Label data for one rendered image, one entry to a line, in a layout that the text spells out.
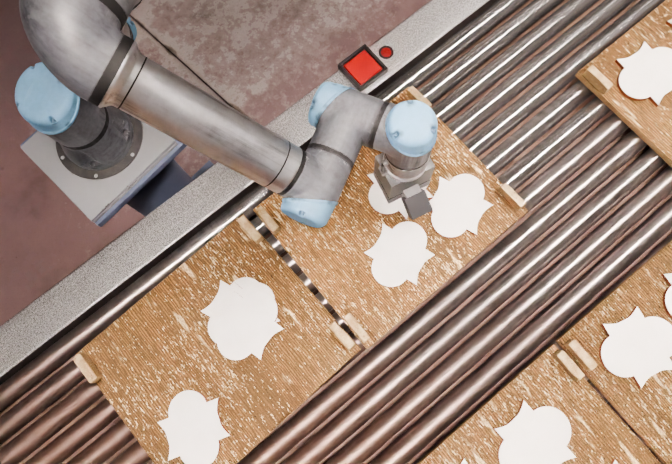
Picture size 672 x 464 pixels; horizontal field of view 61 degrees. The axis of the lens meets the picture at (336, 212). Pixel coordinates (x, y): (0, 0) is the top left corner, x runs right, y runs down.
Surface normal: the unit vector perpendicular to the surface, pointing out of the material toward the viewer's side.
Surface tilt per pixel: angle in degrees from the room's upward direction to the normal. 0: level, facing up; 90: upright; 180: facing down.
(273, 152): 35
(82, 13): 46
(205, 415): 0
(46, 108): 9
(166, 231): 0
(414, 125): 0
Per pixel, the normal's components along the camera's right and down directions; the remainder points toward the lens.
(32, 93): -0.11, -0.11
